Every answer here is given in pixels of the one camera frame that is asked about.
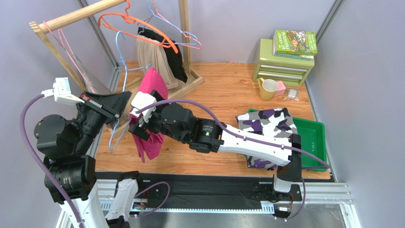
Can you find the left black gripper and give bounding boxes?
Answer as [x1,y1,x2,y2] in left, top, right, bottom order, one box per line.
[72,89,132,153]

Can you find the light blue wire hanger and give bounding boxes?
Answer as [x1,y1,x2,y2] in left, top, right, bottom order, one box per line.
[108,31,152,152]

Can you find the pink trousers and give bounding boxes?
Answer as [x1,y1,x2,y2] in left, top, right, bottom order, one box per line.
[132,67,168,163]

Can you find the orange plastic hanger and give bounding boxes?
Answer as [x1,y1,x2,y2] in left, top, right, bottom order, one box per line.
[97,0,179,54]

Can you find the purple camouflage trousers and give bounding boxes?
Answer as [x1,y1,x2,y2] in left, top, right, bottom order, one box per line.
[235,108,299,170]

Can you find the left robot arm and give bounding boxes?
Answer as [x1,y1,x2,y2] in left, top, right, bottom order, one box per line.
[34,89,142,228]

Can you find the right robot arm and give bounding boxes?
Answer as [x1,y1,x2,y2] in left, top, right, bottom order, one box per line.
[129,99,302,200]

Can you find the grey trousers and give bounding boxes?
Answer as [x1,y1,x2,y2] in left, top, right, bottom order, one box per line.
[73,54,112,95]

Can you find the beige trousers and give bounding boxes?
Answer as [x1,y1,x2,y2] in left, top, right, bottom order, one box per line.
[136,35,179,89]

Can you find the black trousers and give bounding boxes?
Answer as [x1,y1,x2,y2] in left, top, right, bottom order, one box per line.
[138,28,188,83]

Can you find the wooden clothes rack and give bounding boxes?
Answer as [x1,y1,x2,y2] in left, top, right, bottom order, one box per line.
[29,0,203,98]

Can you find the yellow mug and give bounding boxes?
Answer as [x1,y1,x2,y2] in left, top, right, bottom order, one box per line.
[258,78,278,101]

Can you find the pink small box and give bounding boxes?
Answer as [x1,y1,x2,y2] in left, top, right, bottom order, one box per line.
[274,81,286,96]

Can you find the small clear plastic bag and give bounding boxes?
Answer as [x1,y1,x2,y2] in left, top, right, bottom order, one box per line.
[284,88,300,101]

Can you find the green drawer cabinet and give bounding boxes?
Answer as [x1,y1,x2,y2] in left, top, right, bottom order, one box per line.
[252,38,315,86]

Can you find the green treehouse book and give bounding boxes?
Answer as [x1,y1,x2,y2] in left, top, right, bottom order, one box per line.
[272,29,318,56]

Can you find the green plastic tray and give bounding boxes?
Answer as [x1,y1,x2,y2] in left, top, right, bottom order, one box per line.
[248,110,327,162]

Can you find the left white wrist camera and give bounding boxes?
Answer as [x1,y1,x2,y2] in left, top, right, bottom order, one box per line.
[41,77,85,106]

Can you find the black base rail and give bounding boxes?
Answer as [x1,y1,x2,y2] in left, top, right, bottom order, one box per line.
[93,171,336,211]

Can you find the pink wire hanger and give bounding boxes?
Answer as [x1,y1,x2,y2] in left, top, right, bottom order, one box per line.
[43,21,87,91]

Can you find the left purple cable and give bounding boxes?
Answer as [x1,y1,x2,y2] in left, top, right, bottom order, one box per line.
[19,94,86,228]

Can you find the red wire hanger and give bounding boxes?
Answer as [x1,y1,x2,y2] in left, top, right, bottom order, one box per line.
[136,0,203,50]

